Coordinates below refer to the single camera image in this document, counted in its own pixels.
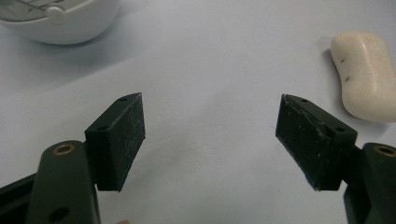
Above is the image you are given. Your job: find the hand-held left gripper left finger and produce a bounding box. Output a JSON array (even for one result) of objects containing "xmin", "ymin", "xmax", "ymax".
[{"xmin": 25, "ymin": 91, "xmax": 147, "ymax": 224}]

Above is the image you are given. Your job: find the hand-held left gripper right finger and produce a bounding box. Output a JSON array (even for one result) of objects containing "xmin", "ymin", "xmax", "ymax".
[{"xmin": 275, "ymin": 93, "xmax": 396, "ymax": 224}]

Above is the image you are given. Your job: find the cream soap bar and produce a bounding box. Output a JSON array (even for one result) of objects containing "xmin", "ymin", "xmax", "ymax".
[{"xmin": 330, "ymin": 30, "xmax": 396, "ymax": 123}]

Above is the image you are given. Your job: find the white soap dish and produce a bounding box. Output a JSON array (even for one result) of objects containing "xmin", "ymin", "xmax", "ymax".
[{"xmin": 0, "ymin": 0, "xmax": 121, "ymax": 46}]

